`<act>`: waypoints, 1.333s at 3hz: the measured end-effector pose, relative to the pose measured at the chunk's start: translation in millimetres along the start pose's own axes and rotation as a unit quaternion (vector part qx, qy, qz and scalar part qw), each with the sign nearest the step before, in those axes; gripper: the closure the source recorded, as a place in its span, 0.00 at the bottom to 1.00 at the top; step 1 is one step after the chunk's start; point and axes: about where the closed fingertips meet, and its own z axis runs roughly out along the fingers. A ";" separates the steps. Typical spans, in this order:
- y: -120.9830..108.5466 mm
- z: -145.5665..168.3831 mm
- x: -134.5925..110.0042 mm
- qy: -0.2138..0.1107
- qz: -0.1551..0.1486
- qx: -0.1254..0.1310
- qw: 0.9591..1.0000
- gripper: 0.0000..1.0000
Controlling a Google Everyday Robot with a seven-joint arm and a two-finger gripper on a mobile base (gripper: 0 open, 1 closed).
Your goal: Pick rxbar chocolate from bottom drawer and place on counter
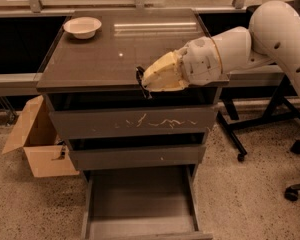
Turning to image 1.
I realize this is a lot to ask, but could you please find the black office chair base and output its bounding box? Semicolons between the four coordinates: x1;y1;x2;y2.
284;138;300;203

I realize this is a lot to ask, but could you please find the white bowl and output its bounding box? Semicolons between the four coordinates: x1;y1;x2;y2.
63;17;102;39

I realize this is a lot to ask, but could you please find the grey middle drawer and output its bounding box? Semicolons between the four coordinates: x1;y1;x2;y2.
70;133;205;171

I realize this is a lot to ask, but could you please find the black rxbar chocolate bar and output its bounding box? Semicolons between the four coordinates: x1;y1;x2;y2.
136;66;152;99

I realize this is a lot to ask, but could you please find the grey drawer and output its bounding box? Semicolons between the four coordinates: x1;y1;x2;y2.
81;165;213;240
70;133;205;171
48;89;216;139

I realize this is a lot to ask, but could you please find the black rolling stand table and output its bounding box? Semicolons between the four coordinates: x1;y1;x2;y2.
217;3;300;163

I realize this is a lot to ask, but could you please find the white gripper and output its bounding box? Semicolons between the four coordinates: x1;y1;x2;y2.
142;37;222;92

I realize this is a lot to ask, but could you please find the open cardboard box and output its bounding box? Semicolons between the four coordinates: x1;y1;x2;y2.
2;96;79;178

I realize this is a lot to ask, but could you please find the grey drawer cabinet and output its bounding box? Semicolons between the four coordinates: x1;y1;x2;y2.
36;9;231;240

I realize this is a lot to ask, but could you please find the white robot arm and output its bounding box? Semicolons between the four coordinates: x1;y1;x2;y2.
141;1;300;99

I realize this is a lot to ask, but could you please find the grey top drawer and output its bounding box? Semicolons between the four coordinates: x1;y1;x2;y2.
48;89;216;139

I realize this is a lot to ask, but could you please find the grey bottom drawer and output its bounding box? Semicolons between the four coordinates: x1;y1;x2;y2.
81;165;213;240

